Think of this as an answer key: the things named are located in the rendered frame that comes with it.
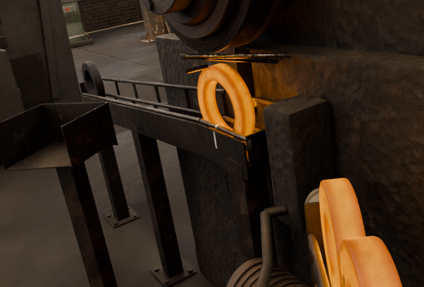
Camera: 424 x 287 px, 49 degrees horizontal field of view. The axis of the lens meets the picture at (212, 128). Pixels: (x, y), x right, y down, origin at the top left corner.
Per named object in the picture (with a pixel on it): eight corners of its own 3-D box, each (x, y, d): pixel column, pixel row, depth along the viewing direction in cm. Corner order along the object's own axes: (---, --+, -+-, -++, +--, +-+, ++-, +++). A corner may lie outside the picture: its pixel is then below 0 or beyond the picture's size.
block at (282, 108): (314, 200, 98) (304, 90, 90) (343, 214, 91) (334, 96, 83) (274, 220, 93) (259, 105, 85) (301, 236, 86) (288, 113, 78)
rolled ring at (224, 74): (236, 71, 93) (249, 67, 95) (191, 63, 108) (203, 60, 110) (248, 156, 99) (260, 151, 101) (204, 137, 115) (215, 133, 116)
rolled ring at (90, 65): (89, 62, 188) (97, 60, 189) (78, 62, 204) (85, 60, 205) (101, 106, 192) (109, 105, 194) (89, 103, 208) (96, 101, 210)
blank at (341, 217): (339, 161, 63) (314, 164, 64) (366, 209, 48) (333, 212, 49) (349, 264, 67) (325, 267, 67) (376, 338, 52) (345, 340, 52)
